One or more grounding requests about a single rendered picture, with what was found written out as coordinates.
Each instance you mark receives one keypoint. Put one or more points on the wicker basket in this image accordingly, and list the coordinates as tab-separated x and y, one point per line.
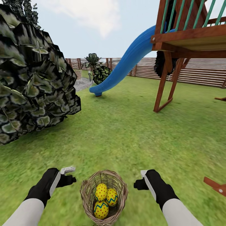
112	180

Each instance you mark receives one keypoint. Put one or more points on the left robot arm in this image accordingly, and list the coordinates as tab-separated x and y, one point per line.
31	209

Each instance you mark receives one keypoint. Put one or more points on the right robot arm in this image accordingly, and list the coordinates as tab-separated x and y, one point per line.
175	212

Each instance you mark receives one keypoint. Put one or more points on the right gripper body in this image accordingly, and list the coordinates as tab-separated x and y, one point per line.
141	185

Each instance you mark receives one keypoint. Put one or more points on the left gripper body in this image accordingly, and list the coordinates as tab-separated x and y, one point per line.
67	180

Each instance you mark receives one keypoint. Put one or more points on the easter egg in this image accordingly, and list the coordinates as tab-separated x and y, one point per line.
101	209
111	197
100	192

